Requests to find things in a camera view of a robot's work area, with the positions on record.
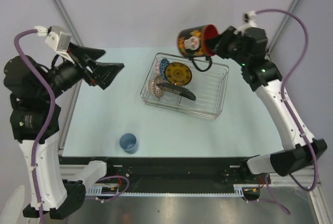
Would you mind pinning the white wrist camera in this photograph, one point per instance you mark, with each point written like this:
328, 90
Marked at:
57, 38
249, 25

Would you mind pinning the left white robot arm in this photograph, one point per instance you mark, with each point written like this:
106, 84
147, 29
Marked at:
37, 134

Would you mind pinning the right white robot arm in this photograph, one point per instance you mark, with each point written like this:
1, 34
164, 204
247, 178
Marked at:
300, 147

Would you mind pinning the yellow patterned round plate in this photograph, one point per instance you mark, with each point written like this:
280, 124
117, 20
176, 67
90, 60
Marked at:
178, 74

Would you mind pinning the black floral square plate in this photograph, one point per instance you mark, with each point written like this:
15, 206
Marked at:
178, 90

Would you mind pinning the red and black mug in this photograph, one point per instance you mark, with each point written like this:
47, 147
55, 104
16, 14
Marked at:
191, 44

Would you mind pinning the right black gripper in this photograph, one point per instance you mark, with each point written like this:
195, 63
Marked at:
216, 43

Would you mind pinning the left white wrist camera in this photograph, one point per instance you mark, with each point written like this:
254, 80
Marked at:
57, 38

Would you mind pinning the left slotted cable duct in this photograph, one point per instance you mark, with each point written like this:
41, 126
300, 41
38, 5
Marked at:
107, 190

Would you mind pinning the slotted cable duct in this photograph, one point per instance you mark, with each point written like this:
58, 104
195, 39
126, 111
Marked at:
107, 190
250, 191

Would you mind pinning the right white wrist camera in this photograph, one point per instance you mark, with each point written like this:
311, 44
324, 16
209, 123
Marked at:
249, 25

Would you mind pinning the light blue plastic cup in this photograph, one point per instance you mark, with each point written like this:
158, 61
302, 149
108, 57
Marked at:
128, 143

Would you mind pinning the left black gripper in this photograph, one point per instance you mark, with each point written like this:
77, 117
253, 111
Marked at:
104, 72

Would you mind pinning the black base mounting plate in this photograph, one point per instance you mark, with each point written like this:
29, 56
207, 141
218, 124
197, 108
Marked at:
181, 175

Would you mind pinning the right slotted cable duct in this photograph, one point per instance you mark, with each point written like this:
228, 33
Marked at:
250, 191

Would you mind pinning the blue triangle patterned bowl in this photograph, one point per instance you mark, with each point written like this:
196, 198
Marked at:
161, 66

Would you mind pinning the red patterned white bowl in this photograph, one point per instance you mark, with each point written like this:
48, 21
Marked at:
153, 88

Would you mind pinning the steel wire dish rack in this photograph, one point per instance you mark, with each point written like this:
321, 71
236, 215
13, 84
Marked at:
209, 88

